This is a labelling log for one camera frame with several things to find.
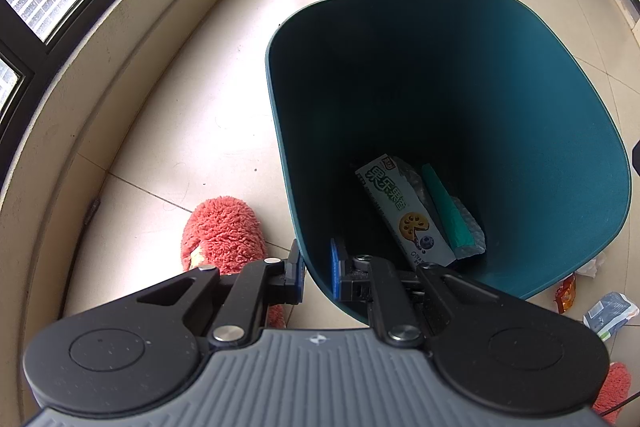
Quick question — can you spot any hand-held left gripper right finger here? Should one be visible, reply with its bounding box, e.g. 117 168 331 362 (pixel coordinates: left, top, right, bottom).
328 237 563 350

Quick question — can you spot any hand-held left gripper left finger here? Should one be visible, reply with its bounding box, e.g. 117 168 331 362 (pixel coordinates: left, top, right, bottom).
112 238 307 349

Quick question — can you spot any teal plastic trash bin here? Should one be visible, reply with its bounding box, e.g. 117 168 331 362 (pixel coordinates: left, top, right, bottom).
265 0 632 325

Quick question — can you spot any orange snack wrapper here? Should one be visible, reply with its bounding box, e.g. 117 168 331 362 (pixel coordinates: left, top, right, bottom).
554 273 578 314

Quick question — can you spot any white tissue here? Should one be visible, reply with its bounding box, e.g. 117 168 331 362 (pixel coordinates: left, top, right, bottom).
575 257 607 279

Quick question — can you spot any blue white tissue packet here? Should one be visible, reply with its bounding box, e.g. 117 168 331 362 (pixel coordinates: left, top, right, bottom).
583 291 640 341

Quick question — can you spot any white green cookie box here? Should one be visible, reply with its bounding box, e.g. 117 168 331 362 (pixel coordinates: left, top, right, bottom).
355 153 457 273

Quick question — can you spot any red fluffy slipper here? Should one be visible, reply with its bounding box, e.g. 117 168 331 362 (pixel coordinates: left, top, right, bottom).
592 361 632 419
180 199 289 329

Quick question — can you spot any green plastic packet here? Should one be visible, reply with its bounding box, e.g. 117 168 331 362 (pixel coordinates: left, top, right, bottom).
420 163 473 254

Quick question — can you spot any clear plastic bag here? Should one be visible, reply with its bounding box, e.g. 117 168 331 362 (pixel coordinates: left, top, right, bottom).
400 159 487 261

